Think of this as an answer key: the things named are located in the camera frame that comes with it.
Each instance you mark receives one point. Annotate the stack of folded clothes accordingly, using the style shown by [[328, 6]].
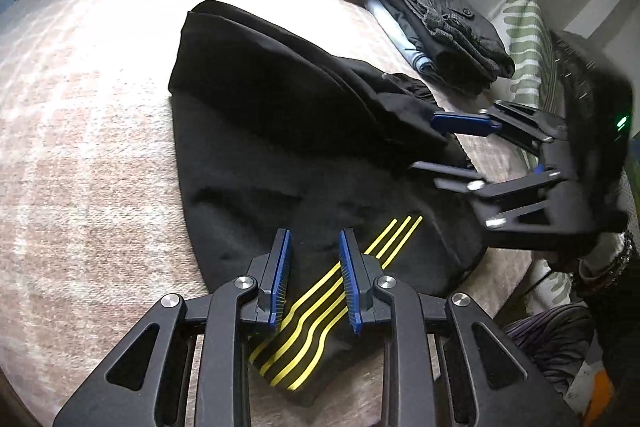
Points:
[[445, 41]]

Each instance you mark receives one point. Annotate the green patterned pillow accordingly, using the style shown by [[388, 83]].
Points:
[[525, 36]]

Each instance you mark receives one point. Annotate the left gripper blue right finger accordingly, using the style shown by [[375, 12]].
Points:
[[356, 281]]

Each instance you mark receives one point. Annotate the black pants with yellow stripes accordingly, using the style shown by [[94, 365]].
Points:
[[273, 132]]

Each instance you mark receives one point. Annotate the checkered beige bed blanket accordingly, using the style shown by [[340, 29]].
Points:
[[92, 230]]

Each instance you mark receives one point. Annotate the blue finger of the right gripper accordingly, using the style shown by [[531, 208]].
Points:
[[449, 178], [467, 124]]

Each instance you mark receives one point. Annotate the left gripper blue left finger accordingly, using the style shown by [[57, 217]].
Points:
[[274, 281]]

